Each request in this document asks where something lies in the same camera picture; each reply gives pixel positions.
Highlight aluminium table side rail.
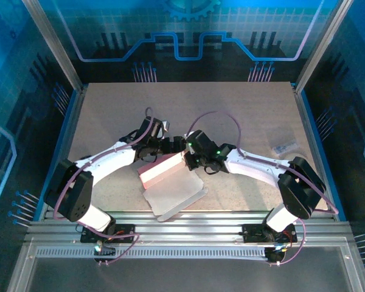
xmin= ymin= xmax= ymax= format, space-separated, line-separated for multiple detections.
xmin=293 ymin=85 xmax=341 ymax=220
xmin=38 ymin=86 xmax=88 ymax=221

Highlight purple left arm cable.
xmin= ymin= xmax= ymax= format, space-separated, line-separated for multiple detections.
xmin=53 ymin=106 xmax=155 ymax=267

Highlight clear plastic bag with label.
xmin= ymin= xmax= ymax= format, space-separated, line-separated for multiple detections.
xmin=270 ymin=139 xmax=299 ymax=156

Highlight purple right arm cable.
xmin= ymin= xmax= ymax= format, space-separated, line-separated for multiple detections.
xmin=184 ymin=110 xmax=340 ymax=268

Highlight slotted grey cable duct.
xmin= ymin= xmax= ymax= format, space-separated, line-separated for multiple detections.
xmin=35 ymin=246 xmax=270 ymax=260

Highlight aluminium frame post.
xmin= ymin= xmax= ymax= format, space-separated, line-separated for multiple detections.
xmin=20 ymin=0 xmax=83 ymax=92
xmin=293 ymin=0 xmax=355 ymax=94

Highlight aluminium mounting rails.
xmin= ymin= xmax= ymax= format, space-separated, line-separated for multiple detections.
xmin=26 ymin=210 xmax=355 ymax=248

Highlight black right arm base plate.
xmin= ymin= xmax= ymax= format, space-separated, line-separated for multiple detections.
xmin=242 ymin=223 xmax=299 ymax=244

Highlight pink paper box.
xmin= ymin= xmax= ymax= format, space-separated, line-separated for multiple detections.
xmin=136 ymin=151 xmax=209 ymax=223

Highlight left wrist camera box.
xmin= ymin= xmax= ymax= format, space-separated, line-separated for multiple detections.
xmin=153 ymin=119 xmax=172 ymax=134

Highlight small black connector module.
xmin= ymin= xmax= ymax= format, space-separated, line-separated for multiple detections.
xmin=265 ymin=245 xmax=286 ymax=265
xmin=93 ymin=242 xmax=117 ymax=265

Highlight aluminium lower frame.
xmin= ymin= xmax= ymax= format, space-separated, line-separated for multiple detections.
xmin=5 ymin=237 xmax=365 ymax=292

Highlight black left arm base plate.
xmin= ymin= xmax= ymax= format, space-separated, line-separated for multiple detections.
xmin=80 ymin=223 xmax=137 ymax=244

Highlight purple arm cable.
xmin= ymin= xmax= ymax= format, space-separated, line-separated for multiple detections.
xmin=184 ymin=110 xmax=340 ymax=268
xmin=53 ymin=106 xmax=155 ymax=267

